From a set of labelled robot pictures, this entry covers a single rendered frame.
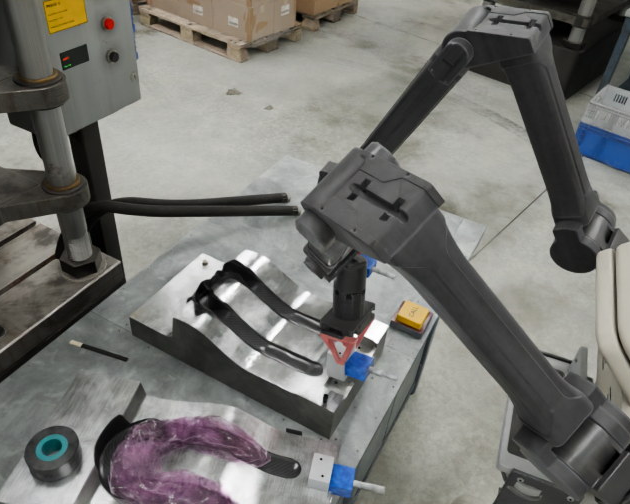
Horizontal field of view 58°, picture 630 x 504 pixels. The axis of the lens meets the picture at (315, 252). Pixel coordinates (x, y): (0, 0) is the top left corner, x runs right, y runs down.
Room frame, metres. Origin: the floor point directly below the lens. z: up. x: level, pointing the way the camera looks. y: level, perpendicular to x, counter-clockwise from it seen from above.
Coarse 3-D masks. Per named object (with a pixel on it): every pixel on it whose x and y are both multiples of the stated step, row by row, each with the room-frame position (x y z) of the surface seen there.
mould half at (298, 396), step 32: (256, 256) 1.00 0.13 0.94; (192, 288) 0.95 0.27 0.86; (224, 288) 0.88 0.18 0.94; (288, 288) 0.94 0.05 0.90; (160, 320) 0.84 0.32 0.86; (192, 320) 0.78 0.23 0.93; (256, 320) 0.83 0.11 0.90; (192, 352) 0.77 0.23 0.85; (224, 352) 0.74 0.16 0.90; (256, 352) 0.76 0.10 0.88; (320, 352) 0.77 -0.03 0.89; (256, 384) 0.70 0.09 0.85; (288, 384) 0.69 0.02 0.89; (320, 384) 0.69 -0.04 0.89; (288, 416) 0.67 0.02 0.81; (320, 416) 0.64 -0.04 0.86
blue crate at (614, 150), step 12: (576, 132) 3.50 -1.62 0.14; (588, 132) 3.46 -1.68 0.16; (600, 132) 3.42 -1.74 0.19; (588, 144) 3.45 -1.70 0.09; (600, 144) 3.41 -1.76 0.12; (612, 144) 3.37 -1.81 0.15; (624, 144) 3.32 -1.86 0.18; (588, 156) 3.43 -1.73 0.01; (600, 156) 3.39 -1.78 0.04; (612, 156) 3.35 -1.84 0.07; (624, 156) 3.31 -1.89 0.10; (624, 168) 3.30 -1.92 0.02
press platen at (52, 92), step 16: (0, 80) 1.03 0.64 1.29; (16, 80) 1.03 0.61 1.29; (32, 80) 1.03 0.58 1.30; (48, 80) 1.04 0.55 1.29; (64, 80) 1.07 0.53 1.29; (0, 96) 0.98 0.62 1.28; (16, 96) 1.00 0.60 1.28; (32, 96) 1.01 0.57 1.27; (48, 96) 1.02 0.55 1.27; (64, 96) 1.05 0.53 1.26; (0, 112) 0.98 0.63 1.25
